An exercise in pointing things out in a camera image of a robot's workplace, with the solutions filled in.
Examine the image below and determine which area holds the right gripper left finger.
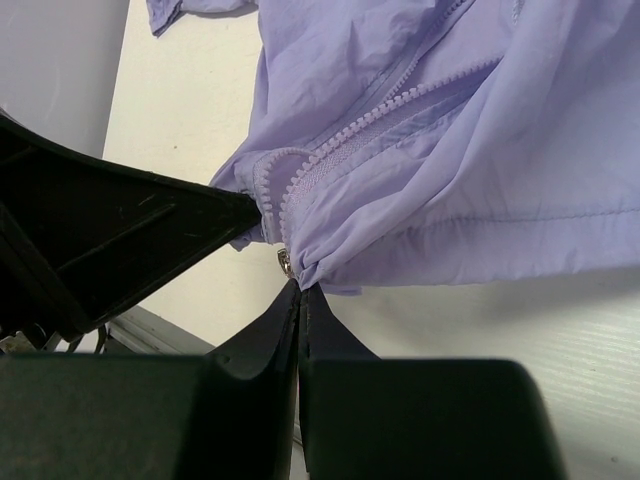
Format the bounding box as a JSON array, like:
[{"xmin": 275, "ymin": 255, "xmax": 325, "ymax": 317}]
[{"xmin": 1, "ymin": 282, "xmax": 301, "ymax": 479}]

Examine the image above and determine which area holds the aluminium front rail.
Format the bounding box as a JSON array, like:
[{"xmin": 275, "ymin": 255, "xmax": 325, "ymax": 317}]
[{"xmin": 100, "ymin": 306, "xmax": 214, "ymax": 355}]

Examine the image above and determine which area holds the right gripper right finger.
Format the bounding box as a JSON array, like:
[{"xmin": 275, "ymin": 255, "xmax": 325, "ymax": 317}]
[{"xmin": 299, "ymin": 287, "xmax": 567, "ymax": 479}]

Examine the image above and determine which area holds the lilac zip-up jacket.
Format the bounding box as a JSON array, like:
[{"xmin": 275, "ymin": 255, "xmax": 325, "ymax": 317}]
[{"xmin": 144, "ymin": 0, "xmax": 640, "ymax": 296}]

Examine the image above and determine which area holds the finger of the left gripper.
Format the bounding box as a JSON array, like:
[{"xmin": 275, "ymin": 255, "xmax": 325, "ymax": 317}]
[{"xmin": 1, "ymin": 116, "xmax": 261, "ymax": 342}]

